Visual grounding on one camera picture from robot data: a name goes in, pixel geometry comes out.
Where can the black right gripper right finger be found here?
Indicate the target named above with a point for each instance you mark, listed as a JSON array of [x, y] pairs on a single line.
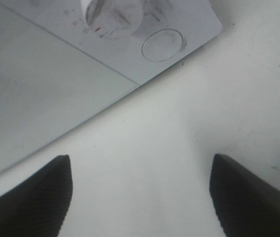
[[246, 205]]

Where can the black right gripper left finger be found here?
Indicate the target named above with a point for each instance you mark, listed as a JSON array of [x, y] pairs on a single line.
[[38, 206]]

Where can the white microwave door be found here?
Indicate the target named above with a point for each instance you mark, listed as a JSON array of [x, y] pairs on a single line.
[[47, 88]]

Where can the round white door button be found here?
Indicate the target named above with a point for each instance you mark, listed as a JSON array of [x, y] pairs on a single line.
[[162, 45]]

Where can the white timer knob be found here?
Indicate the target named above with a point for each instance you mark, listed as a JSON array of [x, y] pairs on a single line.
[[112, 19]]

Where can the white microwave oven body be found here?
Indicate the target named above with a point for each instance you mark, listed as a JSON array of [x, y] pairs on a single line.
[[194, 19]]

